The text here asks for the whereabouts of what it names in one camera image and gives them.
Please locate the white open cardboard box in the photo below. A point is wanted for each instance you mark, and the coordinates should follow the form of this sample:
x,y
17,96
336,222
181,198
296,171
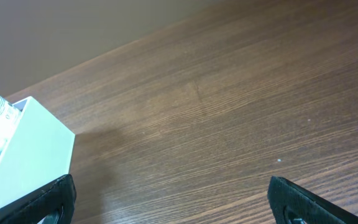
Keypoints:
x,y
38,152

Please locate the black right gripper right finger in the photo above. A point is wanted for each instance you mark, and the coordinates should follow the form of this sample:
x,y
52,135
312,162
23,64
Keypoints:
x,y
292,204

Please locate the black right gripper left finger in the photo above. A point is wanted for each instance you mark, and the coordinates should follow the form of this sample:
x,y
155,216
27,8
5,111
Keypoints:
x,y
51,203

